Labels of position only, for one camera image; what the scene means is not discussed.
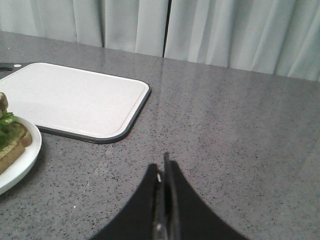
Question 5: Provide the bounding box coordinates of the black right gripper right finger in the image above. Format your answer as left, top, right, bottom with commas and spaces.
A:
163, 152, 246, 240

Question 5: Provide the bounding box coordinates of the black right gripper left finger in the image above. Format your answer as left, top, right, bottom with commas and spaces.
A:
92, 163, 165, 240

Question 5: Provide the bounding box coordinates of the bread slice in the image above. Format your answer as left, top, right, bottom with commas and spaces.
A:
0, 122, 33, 174
0, 92, 8, 117

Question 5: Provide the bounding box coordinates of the green lettuce leaf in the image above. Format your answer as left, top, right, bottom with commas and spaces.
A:
0, 110, 18, 148

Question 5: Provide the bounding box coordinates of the white cutting board grey rim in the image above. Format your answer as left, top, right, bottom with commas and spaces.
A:
0, 62, 151, 144

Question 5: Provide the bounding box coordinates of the white round plate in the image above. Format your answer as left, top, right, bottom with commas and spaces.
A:
0, 117, 42, 195

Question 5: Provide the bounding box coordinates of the white curtain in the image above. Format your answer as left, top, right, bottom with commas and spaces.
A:
0, 0, 320, 81

